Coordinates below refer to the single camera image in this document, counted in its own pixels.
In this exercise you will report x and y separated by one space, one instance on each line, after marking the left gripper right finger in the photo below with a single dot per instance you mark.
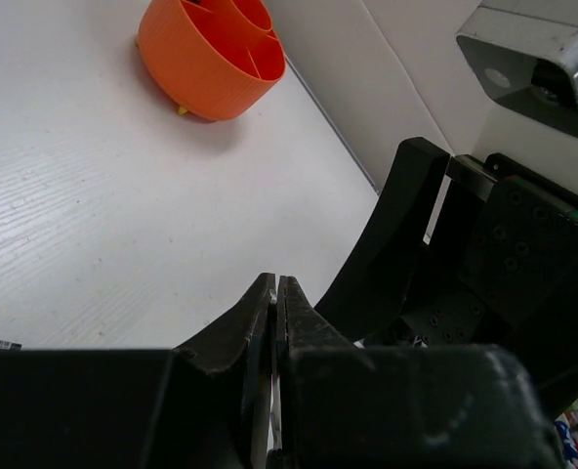
320 396

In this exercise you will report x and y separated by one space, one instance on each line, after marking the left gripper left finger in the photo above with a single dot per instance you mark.
224 390

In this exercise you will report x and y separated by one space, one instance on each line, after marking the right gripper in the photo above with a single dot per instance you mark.
501 267

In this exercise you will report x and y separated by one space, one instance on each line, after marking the white pen red cap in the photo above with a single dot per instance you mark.
274 400

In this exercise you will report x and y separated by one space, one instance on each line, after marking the orange round organizer container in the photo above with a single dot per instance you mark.
214 59

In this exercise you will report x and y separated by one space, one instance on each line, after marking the aluminium rail right side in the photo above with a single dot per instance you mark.
334 127

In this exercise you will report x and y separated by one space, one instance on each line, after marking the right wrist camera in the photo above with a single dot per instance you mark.
524 54

